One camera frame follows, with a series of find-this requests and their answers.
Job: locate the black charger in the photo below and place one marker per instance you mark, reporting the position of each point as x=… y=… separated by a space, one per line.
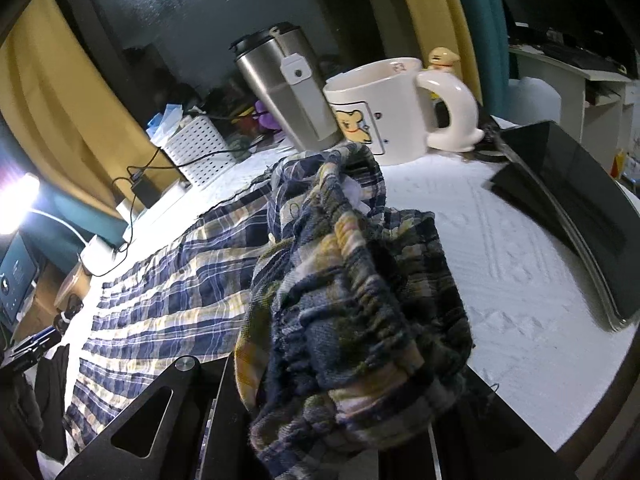
x=145 y=192

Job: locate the black cloth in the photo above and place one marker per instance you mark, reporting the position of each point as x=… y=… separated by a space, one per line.
x=52 y=400

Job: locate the purple cloth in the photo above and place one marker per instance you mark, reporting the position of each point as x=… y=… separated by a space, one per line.
x=265 y=117

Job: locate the yellow curtain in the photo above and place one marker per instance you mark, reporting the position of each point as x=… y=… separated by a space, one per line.
x=425 y=10
x=65 y=110

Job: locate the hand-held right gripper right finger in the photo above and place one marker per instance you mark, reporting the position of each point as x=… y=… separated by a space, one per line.
x=465 y=440

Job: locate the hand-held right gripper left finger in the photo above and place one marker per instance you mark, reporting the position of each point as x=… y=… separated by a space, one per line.
x=192 y=380

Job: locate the white desk lamp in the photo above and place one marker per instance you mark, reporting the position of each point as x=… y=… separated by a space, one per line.
x=97 y=255

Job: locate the white power strip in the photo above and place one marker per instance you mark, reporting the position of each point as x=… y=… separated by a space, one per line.
x=165 y=199

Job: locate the beige lidded container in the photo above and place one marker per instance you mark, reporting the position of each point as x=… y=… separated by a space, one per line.
x=70 y=282

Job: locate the white computer desk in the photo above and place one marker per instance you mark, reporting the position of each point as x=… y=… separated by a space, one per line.
x=565 y=95

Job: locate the blue yellow plaid shirt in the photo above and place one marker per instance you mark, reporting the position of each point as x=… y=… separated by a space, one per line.
x=350 y=310

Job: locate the black keyboard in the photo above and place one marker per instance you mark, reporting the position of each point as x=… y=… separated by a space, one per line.
x=570 y=52

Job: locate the steel tumbler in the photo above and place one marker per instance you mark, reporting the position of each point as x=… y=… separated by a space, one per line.
x=285 y=105

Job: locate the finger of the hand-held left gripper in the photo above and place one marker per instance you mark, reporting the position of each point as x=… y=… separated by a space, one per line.
x=35 y=339
x=25 y=359

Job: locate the black tablet with cover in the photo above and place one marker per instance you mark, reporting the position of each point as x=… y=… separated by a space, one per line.
x=565 y=185

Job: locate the cardboard box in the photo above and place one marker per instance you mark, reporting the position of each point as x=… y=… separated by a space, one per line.
x=47 y=285

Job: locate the white plastic basket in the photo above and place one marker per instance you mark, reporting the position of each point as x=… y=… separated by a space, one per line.
x=200 y=150

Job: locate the tablet with lit screen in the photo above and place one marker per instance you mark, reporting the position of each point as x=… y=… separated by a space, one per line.
x=17 y=275

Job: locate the black monitor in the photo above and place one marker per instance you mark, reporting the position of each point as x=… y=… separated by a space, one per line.
x=575 y=5

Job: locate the blue face masks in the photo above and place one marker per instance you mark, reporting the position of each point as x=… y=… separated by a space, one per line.
x=167 y=117

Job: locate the cream bear mug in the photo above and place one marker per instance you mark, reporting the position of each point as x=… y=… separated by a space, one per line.
x=395 y=105

